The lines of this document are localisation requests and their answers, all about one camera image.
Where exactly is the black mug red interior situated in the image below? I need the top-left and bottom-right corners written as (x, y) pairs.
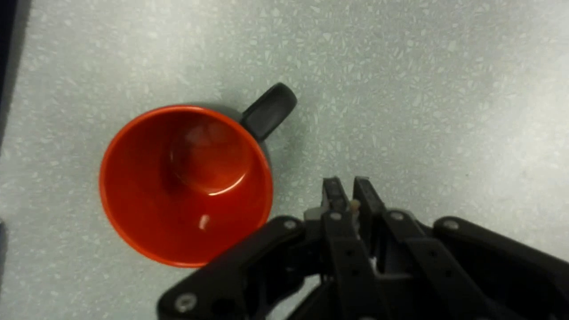
top-left (97, 81), bottom-right (297, 266)

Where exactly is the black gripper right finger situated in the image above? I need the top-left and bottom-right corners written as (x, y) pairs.
top-left (354, 176), bottom-right (569, 320)

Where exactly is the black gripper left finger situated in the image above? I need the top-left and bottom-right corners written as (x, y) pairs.
top-left (156, 177), bottom-right (380, 320)

